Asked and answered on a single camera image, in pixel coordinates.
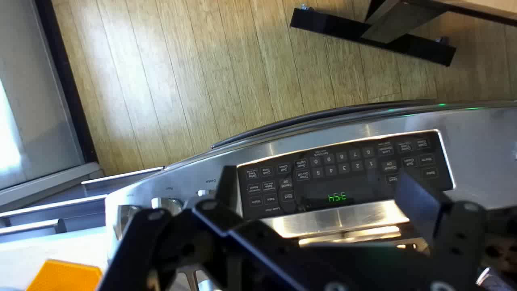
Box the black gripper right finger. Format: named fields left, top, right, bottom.
left=395, top=172, right=490, bottom=291

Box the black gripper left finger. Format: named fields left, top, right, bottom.
left=98, top=208, right=188, bottom=291

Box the steel range knob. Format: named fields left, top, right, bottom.
left=196, top=187, right=217, bottom=203
left=151, top=196, right=185, bottom=217

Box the orange trivet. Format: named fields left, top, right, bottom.
left=27, top=258, right=104, bottom=291

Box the dark drawer cabinet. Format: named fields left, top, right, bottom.
left=0, top=166, right=167, bottom=240

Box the stainless steel gas range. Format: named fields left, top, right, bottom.
left=104, top=99, right=517, bottom=291

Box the black metal table base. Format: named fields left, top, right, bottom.
left=290, top=0, right=460, bottom=69

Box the steel drawer handle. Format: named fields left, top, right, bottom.
left=0, top=217, right=69, bottom=238

